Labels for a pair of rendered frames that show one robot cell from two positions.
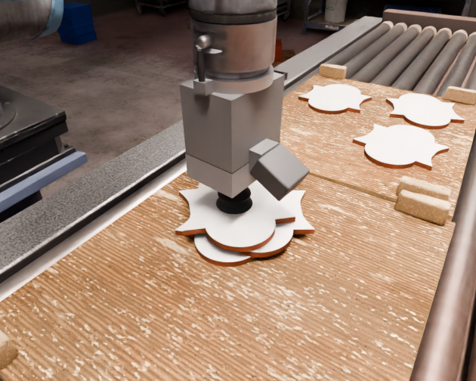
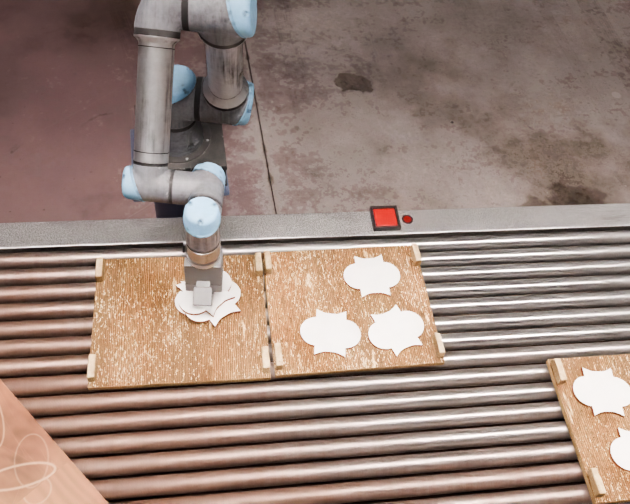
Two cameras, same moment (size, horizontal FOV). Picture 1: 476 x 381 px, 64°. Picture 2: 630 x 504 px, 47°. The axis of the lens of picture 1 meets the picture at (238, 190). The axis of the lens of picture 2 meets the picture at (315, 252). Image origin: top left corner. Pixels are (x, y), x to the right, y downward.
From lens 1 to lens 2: 1.48 m
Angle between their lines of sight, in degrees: 35
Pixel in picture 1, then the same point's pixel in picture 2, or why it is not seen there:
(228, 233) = (184, 300)
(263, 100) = (205, 270)
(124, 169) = not seen: hidden behind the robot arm
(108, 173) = not seen: hidden behind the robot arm
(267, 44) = (201, 259)
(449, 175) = (316, 365)
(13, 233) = (145, 228)
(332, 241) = (219, 337)
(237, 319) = (156, 327)
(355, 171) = (284, 323)
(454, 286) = (231, 389)
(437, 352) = (191, 391)
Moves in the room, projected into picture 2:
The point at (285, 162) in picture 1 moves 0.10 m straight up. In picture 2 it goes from (203, 295) to (202, 271)
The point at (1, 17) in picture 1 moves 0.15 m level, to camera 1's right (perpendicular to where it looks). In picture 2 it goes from (209, 118) to (243, 153)
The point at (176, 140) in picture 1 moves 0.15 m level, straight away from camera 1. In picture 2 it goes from (259, 228) to (295, 197)
